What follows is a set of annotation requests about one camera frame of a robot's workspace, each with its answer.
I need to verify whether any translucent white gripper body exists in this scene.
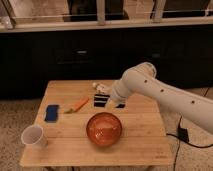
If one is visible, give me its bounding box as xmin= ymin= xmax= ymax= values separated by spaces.
xmin=110 ymin=80 xmax=133 ymax=104

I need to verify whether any translucent yellowish gripper finger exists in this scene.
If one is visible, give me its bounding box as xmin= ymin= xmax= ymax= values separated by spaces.
xmin=105 ymin=99 xmax=118 ymax=109

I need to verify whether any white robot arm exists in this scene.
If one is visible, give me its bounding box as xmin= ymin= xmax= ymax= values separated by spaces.
xmin=106 ymin=62 xmax=213 ymax=134

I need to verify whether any orange ceramic bowl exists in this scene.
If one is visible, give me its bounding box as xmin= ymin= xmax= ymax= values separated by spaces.
xmin=86 ymin=112 xmax=122 ymax=147

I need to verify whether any white ceramic cup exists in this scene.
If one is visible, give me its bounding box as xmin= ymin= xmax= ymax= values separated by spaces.
xmin=21 ymin=124 xmax=48 ymax=148

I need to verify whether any white plastic bottle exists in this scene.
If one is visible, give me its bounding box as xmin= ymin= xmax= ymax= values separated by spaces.
xmin=92 ymin=82 xmax=110 ymax=95

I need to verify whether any orange carrot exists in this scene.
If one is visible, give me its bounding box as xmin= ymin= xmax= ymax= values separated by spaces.
xmin=64 ymin=97 xmax=89 ymax=114

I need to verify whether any wooden table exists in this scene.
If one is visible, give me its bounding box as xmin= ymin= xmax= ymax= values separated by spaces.
xmin=20 ymin=81 xmax=172 ymax=167

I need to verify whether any blue sponge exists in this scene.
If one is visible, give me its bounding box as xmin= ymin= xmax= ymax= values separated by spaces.
xmin=44 ymin=105 xmax=59 ymax=122

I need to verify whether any black power adapter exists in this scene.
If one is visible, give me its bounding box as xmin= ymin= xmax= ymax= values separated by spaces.
xmin=178 ymin=128 xmax=189 ymax=142

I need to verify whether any dark cabinet counter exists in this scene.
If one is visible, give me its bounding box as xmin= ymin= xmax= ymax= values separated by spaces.
xmin=0 ymin=24 xmax=213 ymax=99

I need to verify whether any black cable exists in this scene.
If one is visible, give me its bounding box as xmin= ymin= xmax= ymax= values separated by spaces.
xmin=165 ymin=87 xmax=213 ymax=171

